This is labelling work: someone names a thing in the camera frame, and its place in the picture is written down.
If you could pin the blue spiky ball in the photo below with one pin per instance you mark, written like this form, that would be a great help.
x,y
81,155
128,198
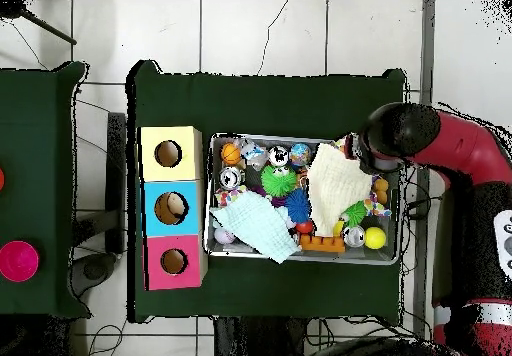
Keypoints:
x,y
299,206

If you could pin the pink disc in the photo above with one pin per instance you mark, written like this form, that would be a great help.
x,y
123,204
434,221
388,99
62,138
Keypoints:
x,y
18,262

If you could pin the plain yellow ball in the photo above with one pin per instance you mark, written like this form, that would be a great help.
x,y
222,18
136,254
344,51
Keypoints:
x,y
375,238

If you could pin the small white ball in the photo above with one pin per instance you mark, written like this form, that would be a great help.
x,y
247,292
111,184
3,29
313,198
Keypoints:
x,y
224,236

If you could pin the silver can with closed top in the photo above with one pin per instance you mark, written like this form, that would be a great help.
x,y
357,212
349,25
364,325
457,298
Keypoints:
x,y
230,178

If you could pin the silver can with open top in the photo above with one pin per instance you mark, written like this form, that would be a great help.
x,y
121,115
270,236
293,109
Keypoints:
x,y
278,156

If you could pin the cream yellow cloth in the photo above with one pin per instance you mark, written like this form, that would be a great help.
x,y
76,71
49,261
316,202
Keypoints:
x,y
332,192

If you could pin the red disc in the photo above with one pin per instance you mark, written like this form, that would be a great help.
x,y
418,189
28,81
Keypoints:
x,y
2,179

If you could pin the globe print ball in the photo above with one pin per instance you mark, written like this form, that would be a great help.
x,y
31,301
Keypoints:
x,y
300,154

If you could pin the wooden box with three holes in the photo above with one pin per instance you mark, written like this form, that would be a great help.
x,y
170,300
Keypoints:
x,y
152,204

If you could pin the orange toy brick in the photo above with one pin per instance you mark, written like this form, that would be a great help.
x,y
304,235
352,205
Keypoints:
x,y
322,245

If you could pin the crushed clear plastic bottle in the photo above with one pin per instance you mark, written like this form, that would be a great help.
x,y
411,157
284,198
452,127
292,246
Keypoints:
x,y
254,153

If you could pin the green fuzzy toy with eyes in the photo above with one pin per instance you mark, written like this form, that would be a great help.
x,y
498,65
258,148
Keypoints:
x,y
278,182

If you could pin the mint green cloth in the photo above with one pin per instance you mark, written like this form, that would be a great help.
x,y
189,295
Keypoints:
x,y
256,224

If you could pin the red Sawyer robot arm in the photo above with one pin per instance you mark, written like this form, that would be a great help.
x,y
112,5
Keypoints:
x,y
472,152

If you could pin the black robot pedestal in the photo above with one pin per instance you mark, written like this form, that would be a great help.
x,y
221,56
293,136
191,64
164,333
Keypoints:
x,y
264,340

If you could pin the small red ball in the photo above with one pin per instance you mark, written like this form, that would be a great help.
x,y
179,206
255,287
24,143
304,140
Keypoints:
x,y
305,227

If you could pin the clear mesh bin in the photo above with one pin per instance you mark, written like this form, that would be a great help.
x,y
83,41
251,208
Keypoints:
x,y
392,252

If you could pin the side table with green cloth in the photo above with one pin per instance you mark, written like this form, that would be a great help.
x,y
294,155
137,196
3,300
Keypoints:
x,y
40,172

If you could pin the black tripod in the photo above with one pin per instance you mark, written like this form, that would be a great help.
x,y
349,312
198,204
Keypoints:
x,y
12,9

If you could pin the green spiky ball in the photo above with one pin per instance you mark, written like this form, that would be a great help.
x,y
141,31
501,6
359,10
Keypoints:
x,y
356,212

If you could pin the orange plush toy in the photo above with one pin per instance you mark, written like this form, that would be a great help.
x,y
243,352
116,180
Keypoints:
x,y
381,188

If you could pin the small orange basketball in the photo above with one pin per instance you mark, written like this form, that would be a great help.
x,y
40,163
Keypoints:
x,y
231,154

